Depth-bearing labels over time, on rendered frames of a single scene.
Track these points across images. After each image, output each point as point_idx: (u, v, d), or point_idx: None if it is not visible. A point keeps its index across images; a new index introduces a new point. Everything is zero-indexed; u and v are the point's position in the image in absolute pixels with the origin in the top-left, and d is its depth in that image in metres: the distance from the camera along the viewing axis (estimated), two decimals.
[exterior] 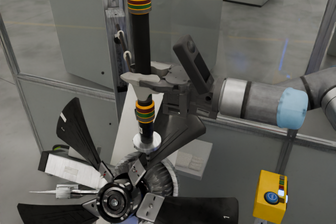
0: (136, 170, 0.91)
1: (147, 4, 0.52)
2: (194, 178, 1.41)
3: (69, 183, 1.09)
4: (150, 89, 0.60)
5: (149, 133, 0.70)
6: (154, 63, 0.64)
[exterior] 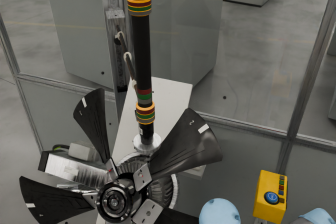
0: (142, 175, 0.91)
1: (147, 6, 0.52)
2: (194, 178, 1.41)
3: (69, 183, 1.09)
4: None
5: (149, 134, 0.70)
6: None
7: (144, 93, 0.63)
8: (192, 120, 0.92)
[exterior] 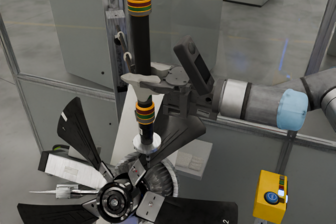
0: (151, 206, 0.89)
1: (147, 6, 0.52)
2: (194, 178, 1.41)
3: (69, 183, 1.09)
4: (150, 90, 0.60)
5: (149, 134, 0.70)
6: (154, 64, 0.64)
7: None
8: (228, 220, 0.86)
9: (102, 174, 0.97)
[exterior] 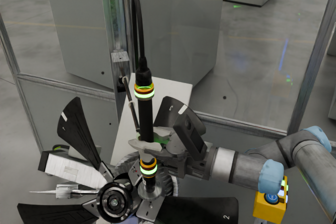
0: (150, 208, 0.89)
1: (150, 93, 0.63)
2: (194, 178, 1.41)
3: (69, 183, 1.09)
4: None
5: (151, 185, 0.81)
6: (156, 128, 0.75)
7: None
8: (229, 216, 0.84)
9: (102, 174, 0.97)
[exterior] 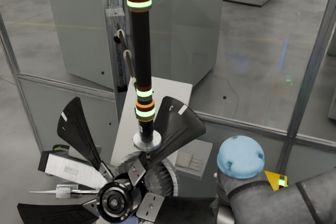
0: (150, 208, 0.89)
1: (147, 2, 0.52)
2: (194, 178, 1.41)
3: (69, 183, 1.09)
4: None
5: (149, 132, 0.69)
6: None
7: (144, 90, 0.62)
8: None
9: (102, 174, 0.97)
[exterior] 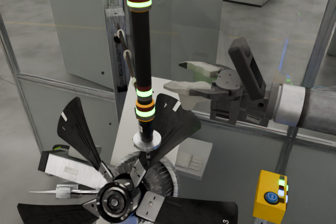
0: None
1: (147, 2, 0.52)
2: (194, 178, 1.41)
3: (69, 183, 1.09)
4: (198, 97, 0.56)
5: (149, 132, 0.69)
6: (203, 64, 0.61)
7: (144, 90, 0.62)
8: None
9: (136, 164, 0.94)
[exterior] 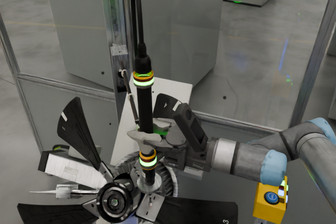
0: None
1: (150, 81, 0.61)
2: (194, 178, 1.41)
3: (69, 183, 1.09)
4: None
5: (151, 177, 0.79)
6: (156, 120, 0.73)
7: None
8: None
9: (136, 164, 0.94)
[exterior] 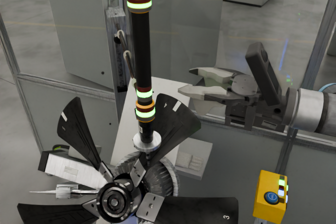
0: None
1: (147, 3, 0.52)
2: (194, 178, 1.41)
3: (69, 183, 1.09)
4: (213, 102, 0.55)
5: (149, 132, 0.70)
6: (215, 69, 0.60)
7: (144, 91, 0.63)
8: None
9: (136, 164, 0.94)
